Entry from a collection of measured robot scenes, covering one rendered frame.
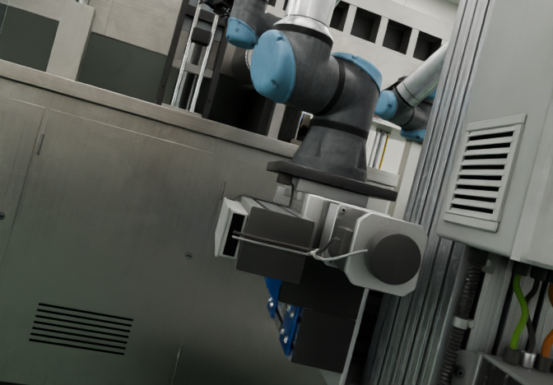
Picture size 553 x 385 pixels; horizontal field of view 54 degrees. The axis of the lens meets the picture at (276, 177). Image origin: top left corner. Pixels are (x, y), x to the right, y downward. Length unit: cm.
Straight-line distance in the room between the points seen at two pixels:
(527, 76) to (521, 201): 14
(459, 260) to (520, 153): 21
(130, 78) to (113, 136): 64
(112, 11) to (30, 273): 103
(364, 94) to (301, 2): 21
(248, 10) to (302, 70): 33
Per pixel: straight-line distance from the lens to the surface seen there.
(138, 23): 216
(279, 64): 95
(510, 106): 66
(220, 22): 174
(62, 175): 153
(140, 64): 214
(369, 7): 242
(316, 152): 104
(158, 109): 150
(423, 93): 151
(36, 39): 216
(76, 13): 189
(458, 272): 77
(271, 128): 181
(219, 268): 158
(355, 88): 104
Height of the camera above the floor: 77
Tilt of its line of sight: 1 degrees up
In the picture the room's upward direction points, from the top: 15 degrees clockwise
